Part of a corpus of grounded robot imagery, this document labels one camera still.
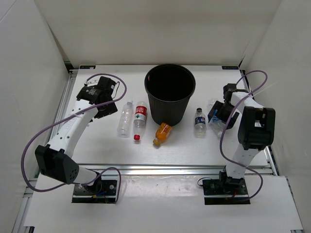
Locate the blue corner label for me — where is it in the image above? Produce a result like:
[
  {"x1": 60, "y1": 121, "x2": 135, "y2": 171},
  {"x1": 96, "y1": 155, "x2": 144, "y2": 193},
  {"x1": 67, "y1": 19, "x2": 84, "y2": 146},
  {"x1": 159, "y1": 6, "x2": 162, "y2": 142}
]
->
[
  {"x1": 79, "y1": 65, "x2": 96, "y2": 69},
  {"x1": 222, "y1": 66, "x2": 239, "y2": 70}
]

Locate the red label water bottle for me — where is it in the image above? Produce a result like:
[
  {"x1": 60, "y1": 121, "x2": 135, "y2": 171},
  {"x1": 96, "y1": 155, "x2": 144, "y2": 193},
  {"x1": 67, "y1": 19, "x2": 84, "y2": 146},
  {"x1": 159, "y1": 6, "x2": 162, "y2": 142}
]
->
[{"x1": 133, "y1": 101, "x2": 147, "y2": 141}]

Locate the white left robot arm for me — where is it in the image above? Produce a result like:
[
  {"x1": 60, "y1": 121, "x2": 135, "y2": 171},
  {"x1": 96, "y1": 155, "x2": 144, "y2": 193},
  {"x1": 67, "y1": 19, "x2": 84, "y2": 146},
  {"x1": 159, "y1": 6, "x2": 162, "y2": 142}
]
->
[{"x1": 35, "y1": 76, "x2": 117, "y2": 194}]

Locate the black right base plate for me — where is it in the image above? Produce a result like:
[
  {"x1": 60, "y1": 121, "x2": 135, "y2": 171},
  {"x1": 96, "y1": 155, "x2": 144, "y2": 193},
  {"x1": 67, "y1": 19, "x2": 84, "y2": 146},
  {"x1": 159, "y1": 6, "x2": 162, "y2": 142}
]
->
[{"x1": 197, "y1": 177, "x2": 250, "y2": 205}]

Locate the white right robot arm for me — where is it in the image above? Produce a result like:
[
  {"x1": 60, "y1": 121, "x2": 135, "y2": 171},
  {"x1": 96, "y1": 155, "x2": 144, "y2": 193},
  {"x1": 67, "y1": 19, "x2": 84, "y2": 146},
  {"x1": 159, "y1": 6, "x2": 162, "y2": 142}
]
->
[{"x1": 207, "y1": 83, "x2": 276, "y2": 166}]

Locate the orange juice bottle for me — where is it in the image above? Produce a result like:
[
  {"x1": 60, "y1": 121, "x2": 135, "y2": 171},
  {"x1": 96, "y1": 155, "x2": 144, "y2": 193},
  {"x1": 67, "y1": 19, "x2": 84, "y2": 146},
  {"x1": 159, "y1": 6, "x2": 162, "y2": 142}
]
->
[{"x1": 153, "y1": 122, "x2": 172, "y2": 146}]

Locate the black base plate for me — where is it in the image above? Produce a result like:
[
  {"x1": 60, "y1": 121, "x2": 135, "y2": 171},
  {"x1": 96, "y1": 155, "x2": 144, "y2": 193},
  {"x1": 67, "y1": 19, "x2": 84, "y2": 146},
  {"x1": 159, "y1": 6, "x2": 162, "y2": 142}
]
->
[
  {"x1": 197, "y1": 177, "x2": 250, "y2": 205},
  {"x1": 71, "y1": 179, "x2": 119, "y2": 204}
]

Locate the right blue corner label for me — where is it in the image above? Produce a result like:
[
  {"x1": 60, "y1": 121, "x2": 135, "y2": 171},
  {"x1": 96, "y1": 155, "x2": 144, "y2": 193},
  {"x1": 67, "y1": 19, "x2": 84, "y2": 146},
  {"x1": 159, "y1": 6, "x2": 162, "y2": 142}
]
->
[{"x1": 222, "y1": 66, "x2": 239, "y2": 70}]

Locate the black plastic bin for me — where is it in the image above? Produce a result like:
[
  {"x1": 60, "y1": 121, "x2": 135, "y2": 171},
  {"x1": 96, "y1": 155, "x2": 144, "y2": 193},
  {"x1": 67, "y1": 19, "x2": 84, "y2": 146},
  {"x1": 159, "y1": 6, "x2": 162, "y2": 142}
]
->
[{"x1": 144, "y1": 64, "x2": 196, "y2": 126}]

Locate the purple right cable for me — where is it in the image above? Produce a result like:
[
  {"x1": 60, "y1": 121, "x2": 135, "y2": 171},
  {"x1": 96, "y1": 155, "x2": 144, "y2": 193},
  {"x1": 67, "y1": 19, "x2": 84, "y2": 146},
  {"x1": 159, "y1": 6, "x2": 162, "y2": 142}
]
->
[{"x1": 219, "y1": 70, "x2": 269, "y2": 202}]

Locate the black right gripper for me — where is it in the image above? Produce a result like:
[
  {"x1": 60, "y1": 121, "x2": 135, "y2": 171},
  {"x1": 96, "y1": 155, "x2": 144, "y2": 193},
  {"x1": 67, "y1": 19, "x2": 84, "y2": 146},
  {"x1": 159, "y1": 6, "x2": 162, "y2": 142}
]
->
[{"x1": 208, "y1": 100, "x2": 240, "y2": 131}]

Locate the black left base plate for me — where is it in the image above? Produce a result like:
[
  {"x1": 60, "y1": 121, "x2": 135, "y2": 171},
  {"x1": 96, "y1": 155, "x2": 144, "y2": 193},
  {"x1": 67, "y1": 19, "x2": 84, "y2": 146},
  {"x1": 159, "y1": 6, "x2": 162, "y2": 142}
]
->
[{"x1": 71, "y1": 179, "x2": 119, "y2": 204}]

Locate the clear plastic bottle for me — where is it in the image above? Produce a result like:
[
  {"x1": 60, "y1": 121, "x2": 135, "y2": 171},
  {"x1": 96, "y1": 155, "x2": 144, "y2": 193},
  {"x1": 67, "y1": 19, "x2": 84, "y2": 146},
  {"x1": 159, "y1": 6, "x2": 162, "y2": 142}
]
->
[{"x1": 117, "y1": 100, "x2": 134, "y2": 137}]

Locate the aluminium frame rail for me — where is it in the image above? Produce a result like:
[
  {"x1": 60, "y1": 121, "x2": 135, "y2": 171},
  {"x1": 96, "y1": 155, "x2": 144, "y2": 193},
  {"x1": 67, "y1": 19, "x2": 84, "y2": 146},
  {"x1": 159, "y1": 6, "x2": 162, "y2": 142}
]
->
[{"x1": 68, "y1": 164, "x2": 276, "y2": 176}]

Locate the left blue corner label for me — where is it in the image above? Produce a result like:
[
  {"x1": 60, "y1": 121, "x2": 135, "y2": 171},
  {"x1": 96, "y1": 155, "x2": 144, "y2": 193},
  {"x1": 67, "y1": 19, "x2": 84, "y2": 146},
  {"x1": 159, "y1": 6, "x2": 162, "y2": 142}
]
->
[{"x1": 79, "y1": 65, "x2": 96, "y2": 69}]

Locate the crushed clear blue bottle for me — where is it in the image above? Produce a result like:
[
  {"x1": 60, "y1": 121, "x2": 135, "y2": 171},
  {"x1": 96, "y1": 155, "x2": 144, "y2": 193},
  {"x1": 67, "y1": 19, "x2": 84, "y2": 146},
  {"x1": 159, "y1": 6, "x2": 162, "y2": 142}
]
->
[{"x1": 207, "y1": 99, "x2": 225, "y2": 138}]

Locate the blue label pepsi bottle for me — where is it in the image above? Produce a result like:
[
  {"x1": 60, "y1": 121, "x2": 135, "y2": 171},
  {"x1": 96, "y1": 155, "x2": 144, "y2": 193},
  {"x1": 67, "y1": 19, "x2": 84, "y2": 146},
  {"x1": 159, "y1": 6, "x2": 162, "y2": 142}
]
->
[{"x1": 194, "y1": 108, "x2": 207, "y2": 137}]

